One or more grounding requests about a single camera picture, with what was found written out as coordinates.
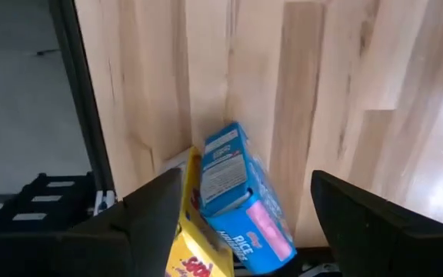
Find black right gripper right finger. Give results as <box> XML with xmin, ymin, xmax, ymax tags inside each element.
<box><xmin>310</xmin><ymin>169</ymin><xmax>443</xmax><ymax>277</ymax></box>

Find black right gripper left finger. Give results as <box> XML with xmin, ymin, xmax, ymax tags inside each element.
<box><xmin>0</xmin><ymin>167</ymin><xmax>185</xmax><ymax>277</ymax></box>

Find yellow Corn Pops cereal box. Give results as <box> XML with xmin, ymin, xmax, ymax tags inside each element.
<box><xmin>163</xmin><ymin>145</ymin><xmax>235</xmax><ymax>277</ymax></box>

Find blue Rice Krispies cereal box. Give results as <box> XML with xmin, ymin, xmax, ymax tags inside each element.
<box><xmin>199</xmin><ymin>122</ymin><xmax>298</xmax><ymax>275</ymax></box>

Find black storage rack white labels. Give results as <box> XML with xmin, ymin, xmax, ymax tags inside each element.
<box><xmin>0</xmin><ymin>172</ymin><xmax>98</xmax><ymax>235</ymax></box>

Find silver metal bracket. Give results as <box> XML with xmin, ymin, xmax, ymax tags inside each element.
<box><xmin>92</xmin><ymin>189</ymin><xmax>117</xmax><ymax>216</ymax></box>

